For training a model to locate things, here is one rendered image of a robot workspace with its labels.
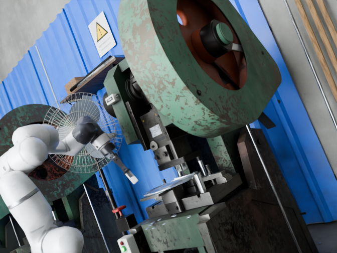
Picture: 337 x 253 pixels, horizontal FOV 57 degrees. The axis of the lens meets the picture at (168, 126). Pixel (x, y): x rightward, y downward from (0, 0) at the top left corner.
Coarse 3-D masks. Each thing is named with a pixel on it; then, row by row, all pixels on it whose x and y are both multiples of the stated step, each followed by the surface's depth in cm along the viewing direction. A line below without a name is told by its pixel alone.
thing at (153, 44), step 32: (128, 0) 124; (160, 0) 120; (224, 0) 164; (128, 32) 119; (160, 32) 112; (128, 64) 121; (160, 64) 112; (192, 64) 120; (256, 64) 165; (160, 96) 120; (192, 96) 114; (224, 96) 129; (256, 96) 151; (192, 128) 130; (224, 128) 131
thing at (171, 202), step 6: (180, 186) 154; (162, 192) 142; (168, 192) 152; (174, 192) 150; (180, 192) 153; (144, 198) 146; (150, 198) 143; (162, 198) 155; (168, 198) 153; (174, 198) 150; (180, 198) 151; (168, 204) 153; (174, 204) 151; (180, 204) 150; (168, 210) 154; (174, 210) 152; (180, 210) 150
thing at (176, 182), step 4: (184, 176) 170; (188, 176) 164; (192, 176) 156; (172, 180) 172; (176, 180) 162; (180, 180) 155; (184, 180) 152; (188, 180) 146; (164, 184) 171; (168, 184) 157; (172, 184) 152; (176, 184) 143; (156, 188) 167; (160, 188) 154; (164, 188) 152; (168, 188) 143; (148, 192) 163; (152, 192) 155; (156, 192) 145
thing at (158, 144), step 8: (152, 112) 162; (144, 120) 166; (152, 120) 163; (144, 128) 167; (152, 128) 164; (160, 128) 160; (152, 136) 165; (160, 136) 161; (184, 136) 166; (152, 144) 164; (160, 144) 162; (168, 144) 159; (176, 144) 159; (184, 144) 163; (160, 152) 159; (168, 152) 157; (176, 152) 157; (184, 152) 161; (192, 152) 166; (160, 160) 160; (168, 160) 157
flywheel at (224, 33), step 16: (192, 0) 154; (208, 0) 158; (192, 16) 148; (208, 16) 161; (224, 16) 164; (192, 32) 143; (208, 32) 134; (224, 32) 135; (192, 48) 138; (208, 48) 137; (224, 48) 136; (240, 48) 163; (208, 64) 144; (224, 64) 155; (240, 64) 165; (240, 80) 161
